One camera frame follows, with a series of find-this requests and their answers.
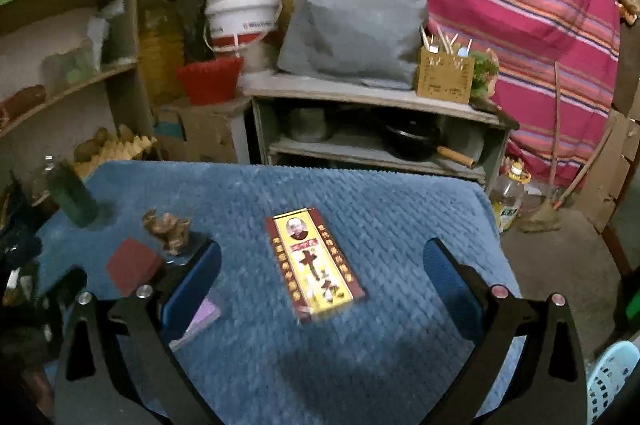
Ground light blue plastic basket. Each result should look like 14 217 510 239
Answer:
585 340 640 425

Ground low grey cabinet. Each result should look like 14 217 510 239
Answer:
242 72 521 186

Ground grey cushion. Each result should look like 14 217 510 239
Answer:
276 0 429 88

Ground brown sweet potato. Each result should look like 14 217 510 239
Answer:
0 85 47 118

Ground large cooking oil bottle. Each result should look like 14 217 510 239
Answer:
137 0 186 106

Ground cardboard box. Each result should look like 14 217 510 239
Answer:
160 98 251 163

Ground purple flat packet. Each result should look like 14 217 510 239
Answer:
167 297 222 352

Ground yellow egg tray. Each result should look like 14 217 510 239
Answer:
72 125 158 178

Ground red plastic basket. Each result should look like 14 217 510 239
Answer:
175 56 244 106

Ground wooden chopstick box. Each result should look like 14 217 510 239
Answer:
416 25 476 105

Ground grey metal bowl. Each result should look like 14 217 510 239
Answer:
287 108 331 143

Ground yellow and red box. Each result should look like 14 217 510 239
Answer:
264 206 368 323

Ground small oil bottle yellow cap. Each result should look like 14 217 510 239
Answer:
490 159 532 233

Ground clear plastic container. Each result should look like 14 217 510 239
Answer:
42 48 96 88

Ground blue quilted blanket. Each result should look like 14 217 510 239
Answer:
35 160 526 425

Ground curved wooden shelf unit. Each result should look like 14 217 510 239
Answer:
0 0 156 166

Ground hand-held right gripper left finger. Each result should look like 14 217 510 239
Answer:
52 239 223 425

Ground maroon sponge block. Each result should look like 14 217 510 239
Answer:
105 237 165 297

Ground green leafy bundle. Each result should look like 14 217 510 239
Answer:
470 50 501 101

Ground black wok wooden handle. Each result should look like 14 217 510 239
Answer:
385 118 476 168

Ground white plastic bucket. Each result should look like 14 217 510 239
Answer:
204 0 282 53

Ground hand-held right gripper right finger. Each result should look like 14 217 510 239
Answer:
422 237 588 425

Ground cardboard sheets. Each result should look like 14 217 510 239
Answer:
575 108 633 231

